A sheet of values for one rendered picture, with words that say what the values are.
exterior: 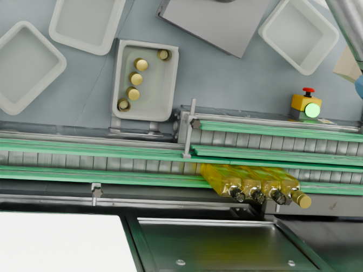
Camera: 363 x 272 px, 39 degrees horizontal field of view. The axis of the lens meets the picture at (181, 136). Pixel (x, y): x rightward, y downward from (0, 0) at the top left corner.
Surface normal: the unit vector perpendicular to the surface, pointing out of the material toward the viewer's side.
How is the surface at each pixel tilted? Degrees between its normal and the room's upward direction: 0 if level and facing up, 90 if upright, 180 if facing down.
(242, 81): 0
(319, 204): 0
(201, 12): 1
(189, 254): 90
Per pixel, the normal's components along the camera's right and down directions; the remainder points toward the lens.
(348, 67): -0.86, -0.39
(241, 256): 0.13, -0.97
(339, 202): 0.25, 0.25
